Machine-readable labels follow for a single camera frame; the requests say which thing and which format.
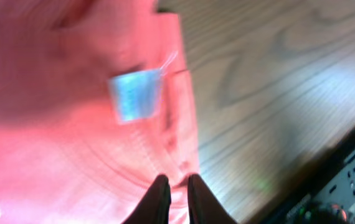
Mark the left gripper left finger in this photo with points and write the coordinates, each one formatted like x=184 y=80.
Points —
x=153 y=208

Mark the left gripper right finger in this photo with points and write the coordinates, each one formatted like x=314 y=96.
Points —
x=204 y=208

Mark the red t-shirt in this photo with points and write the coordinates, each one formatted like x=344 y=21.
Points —
x=96 y=101

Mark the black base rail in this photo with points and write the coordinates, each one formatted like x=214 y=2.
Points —
x=329 y=189

